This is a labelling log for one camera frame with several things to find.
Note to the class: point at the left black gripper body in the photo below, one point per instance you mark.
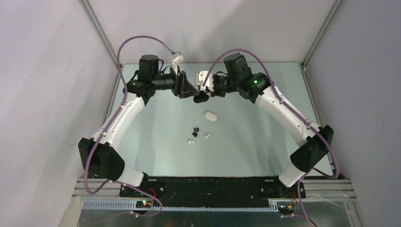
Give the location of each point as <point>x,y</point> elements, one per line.
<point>177,90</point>

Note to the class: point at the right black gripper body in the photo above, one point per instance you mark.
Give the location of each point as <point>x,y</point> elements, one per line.
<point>223,85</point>

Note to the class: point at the black earbud charging case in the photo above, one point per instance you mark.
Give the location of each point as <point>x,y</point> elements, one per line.
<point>200,99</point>

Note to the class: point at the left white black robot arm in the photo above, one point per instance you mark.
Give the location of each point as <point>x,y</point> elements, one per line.
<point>99,154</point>

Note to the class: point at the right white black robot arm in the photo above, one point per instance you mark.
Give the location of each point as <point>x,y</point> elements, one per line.
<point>314,141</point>

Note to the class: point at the white earbud charging case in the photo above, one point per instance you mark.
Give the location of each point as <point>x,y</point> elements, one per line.
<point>210,116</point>

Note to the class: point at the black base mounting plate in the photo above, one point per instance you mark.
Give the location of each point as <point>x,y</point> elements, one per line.
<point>215,192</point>

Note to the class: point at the left controller board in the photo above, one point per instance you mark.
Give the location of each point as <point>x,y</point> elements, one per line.
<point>143,204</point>

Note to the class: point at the controller board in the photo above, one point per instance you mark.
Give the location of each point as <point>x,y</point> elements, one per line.
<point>143,204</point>
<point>286,210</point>

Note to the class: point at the right controller board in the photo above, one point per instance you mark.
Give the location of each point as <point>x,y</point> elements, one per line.
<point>286,210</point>

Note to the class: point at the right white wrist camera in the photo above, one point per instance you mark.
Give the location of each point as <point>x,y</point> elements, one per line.
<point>204,82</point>

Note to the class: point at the aluminium frame rail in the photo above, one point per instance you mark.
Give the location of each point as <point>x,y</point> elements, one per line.
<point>107,196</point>

